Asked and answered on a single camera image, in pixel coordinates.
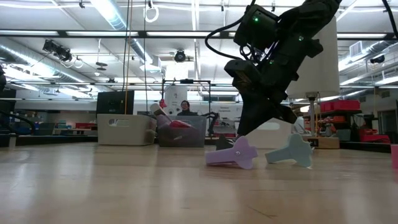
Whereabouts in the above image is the white cylindrical lamp shade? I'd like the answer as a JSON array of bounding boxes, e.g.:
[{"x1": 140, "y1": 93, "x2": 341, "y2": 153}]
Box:
[{"x1": 285, "y1": 17, "x2": 340, "y2": 100}]

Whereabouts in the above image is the black hanging cable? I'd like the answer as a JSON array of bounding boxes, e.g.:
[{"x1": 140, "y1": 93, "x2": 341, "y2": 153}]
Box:
[{"x1": 142, "y1": 0, "x2": 148, "y2": 108}]

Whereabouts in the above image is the pale blue staple remover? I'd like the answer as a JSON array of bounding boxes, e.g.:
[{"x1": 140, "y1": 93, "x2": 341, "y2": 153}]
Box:
[{"x1": 264, "y1": 133, "x2": 313, "y2": 168}]

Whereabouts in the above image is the person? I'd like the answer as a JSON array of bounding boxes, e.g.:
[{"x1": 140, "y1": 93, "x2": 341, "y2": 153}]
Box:
[{"x1": 177, "y1": 100, "x2": 198, "y2": 116}]

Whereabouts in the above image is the pink and white stapler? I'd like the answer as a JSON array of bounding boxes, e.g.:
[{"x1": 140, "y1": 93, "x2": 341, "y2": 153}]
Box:
[{"x1": 150, "y1": 103, "x2": 177, "y2": 129}]

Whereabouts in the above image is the black ceiling spotlight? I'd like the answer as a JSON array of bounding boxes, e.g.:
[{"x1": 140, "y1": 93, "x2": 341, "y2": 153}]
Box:
[
  {"x1": 42, "y1": 39, "x2": 58, "y2": 53},
  {"x1": 174, "y1": 49, "x2": 187, "y2": 63},
  {"x1": 55, "y1": 46, "x2": 73, "y2": 62}
]

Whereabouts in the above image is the black monitor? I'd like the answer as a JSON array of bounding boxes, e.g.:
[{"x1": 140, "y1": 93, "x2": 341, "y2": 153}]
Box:
[{"x1": 96, "y1": 90, "x2": 135, "y2": 115}]

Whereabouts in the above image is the black curved hose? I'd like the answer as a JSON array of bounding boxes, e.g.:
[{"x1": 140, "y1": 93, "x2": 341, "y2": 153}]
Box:
[{"x1": 0, "y1": 110, "x2": 37, "y2": 136}]

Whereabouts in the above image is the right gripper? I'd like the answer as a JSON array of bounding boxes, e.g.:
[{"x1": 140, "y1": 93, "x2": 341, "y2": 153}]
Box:
[{"x1": 223, "y1": 34, "x2": 324, "y2": 137}]

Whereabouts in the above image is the metal lamp stem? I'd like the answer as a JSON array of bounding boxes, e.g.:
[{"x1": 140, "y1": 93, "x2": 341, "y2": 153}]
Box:
[{"x1": 306, "y1": 92, "x2": 320, "y2": 138}]

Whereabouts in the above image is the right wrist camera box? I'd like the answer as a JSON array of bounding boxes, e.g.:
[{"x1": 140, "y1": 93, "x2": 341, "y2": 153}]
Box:
[{"x1": 233, "y1": 4, "x2": 280, "y2": 50}]

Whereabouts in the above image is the white pillar sign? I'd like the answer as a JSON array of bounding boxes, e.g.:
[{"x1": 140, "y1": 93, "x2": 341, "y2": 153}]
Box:
[{"x1": 164, "y1": 85, "x2": 188, "y2": 116}]

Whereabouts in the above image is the grey translucent plastic bin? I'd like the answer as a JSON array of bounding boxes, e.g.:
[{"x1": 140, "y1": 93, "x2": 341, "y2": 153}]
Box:
[{"x1": 157, "y1": 115, "x2": 208, "y2": 148}]

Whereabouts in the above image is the beige plastic bin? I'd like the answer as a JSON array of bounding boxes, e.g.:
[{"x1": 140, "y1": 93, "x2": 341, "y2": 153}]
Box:
[{"x1": 96, "y1": 113, "x2": 158, "y2": 146}]

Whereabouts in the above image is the red stapler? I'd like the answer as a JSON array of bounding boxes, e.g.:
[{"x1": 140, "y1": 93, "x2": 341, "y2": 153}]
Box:
[{"x1": 169, "y1": 120, "x2": 194, "y2": 129}]

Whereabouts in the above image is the white hanging ring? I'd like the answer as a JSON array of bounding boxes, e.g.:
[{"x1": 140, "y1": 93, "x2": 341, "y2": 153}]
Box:
[{"x1": 144, "y1": 2, "x2": 160, "y2": 24}]

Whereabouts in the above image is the wooden lamp base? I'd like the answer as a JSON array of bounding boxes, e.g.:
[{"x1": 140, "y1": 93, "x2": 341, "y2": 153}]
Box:
[{"x1": 306, "y1": 136, "x2": 340, "y2": 149}]

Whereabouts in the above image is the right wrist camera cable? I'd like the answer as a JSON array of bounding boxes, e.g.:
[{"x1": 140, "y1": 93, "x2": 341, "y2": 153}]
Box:
[{"x1": 204, "y1": 0, "x2": 259, "y2": 60}]

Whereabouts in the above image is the purple staple remover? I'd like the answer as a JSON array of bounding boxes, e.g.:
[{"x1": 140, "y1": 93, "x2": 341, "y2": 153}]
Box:
[{"x1": 205, "y1": 136, "x2": 258, "y2": 170}]

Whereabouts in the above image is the black metal frame rig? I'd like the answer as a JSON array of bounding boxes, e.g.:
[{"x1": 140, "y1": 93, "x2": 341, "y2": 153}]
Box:
[{"x1": 160, "y1": 79, "x2": 211, "y2": 118}]

